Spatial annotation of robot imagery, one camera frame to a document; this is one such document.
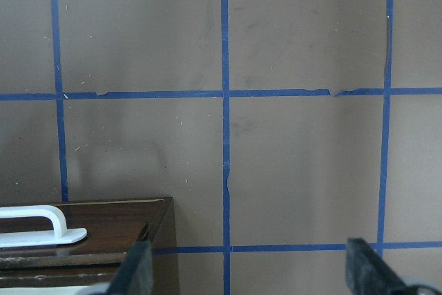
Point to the dark brown wooden cabinet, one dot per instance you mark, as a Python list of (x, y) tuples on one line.
[(82, 279)]

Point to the white drawer handle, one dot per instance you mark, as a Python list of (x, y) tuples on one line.
[(37, 226)]

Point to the wooden drawer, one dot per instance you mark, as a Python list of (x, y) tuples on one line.
[(112, 228)]

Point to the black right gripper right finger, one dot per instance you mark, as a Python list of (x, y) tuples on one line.
[(366, 273)]

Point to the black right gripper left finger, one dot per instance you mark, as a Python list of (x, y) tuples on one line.
[(135, 274)]

